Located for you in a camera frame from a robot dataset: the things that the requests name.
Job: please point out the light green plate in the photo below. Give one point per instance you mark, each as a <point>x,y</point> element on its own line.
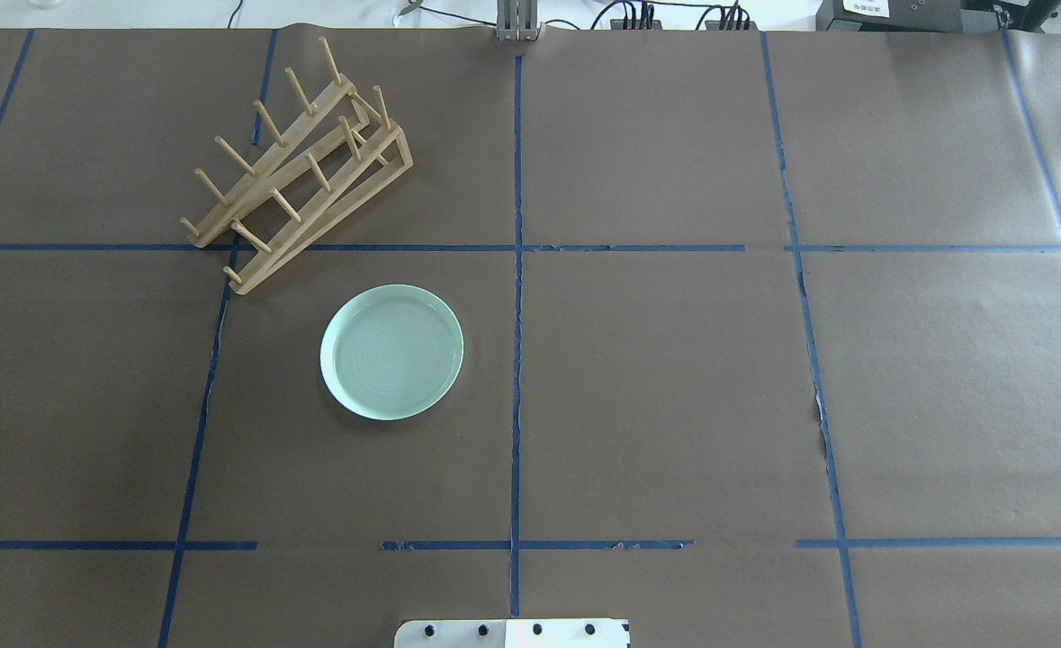
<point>391,352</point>

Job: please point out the wooden plate rack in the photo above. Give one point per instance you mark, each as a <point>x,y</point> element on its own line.
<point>341,151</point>

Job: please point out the black power strip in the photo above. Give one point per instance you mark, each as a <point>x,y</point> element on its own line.
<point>681,16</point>

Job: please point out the black electronics box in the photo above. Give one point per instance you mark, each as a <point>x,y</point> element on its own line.
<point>910,16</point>

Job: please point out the grey metal post clamp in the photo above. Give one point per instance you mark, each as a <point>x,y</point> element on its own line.
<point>517,20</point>

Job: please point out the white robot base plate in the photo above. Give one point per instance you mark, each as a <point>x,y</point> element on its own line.
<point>515,632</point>

